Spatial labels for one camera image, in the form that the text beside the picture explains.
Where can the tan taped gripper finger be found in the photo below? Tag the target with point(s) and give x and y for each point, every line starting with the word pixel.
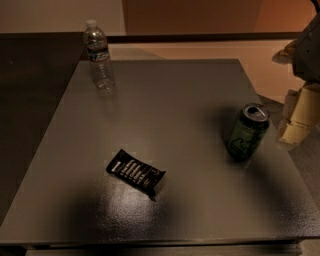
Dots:
pixel 301 112
pixel 285 55

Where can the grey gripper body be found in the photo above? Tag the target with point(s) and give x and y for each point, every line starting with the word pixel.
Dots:
pixel 310 55

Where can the green soda can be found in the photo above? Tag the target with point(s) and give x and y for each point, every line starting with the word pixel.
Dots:
pixel 248 131

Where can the clear plastic water bottle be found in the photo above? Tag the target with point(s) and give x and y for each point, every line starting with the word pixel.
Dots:
pixel 97 49

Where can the black snack wrapper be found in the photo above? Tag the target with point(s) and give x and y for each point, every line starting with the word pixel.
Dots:
pixel 134 172

